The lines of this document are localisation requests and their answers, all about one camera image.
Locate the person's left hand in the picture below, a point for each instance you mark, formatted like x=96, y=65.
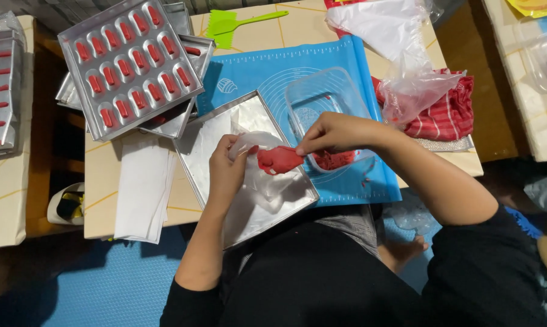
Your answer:
x=225, y=175

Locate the person's right hand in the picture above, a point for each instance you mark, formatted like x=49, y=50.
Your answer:
x=350, y=134

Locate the clear piping bag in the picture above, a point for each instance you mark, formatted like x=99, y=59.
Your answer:
x=278, y=160

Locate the red dough lump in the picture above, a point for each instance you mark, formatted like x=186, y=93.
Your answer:
x=334, y=160

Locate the flat metal baking tray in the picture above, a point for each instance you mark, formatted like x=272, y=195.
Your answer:
x=209, y=136

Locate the clear plastic container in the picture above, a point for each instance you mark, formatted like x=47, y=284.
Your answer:
x=321, y=93

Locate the stack of white papers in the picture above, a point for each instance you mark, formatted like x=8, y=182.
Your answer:
x=144, y=190

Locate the red striped cloth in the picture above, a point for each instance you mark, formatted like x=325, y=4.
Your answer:
x=441, y=113

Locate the silver glitter mesh strip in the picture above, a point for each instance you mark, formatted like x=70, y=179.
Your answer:
x=443, y=145

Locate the crumpled clear plastic wrap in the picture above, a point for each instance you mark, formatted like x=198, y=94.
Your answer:
x=409, y=213

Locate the clear plastic bag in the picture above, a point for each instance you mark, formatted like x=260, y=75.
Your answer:
x=391, y=41

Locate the blue silicone baking mat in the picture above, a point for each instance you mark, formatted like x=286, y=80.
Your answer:
x=264, y=75

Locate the metal mould tray, red dough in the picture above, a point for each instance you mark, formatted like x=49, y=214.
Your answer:
x=128, y=63
x=196, y=52

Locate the person's foot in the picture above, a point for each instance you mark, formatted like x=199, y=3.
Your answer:
x=403, y=252

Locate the low table, cream cover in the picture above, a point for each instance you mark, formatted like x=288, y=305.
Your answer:
x=255, y=27

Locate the green silicone brush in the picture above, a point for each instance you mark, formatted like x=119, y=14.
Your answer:
x=221, y=28

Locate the blue foam floor mat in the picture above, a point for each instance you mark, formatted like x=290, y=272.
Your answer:
x=114, y=286

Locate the white paper roll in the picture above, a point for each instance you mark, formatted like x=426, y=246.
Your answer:
x=66, y=204

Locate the cream covered table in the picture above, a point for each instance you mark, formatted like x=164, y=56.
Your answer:
x=527, y=122

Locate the blue fuzzy cloth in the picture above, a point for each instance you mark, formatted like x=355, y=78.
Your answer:
x=523, y=222

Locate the grey plastic bag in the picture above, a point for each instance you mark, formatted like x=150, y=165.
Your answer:
x=546, y=193

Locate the clear plastic tub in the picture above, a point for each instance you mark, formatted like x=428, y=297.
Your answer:
x=539, y=54

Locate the yellow packet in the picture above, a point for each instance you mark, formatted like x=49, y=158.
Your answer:
x=534, y=7

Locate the side table, cream cover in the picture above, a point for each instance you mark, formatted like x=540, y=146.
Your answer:
x=3, y=200

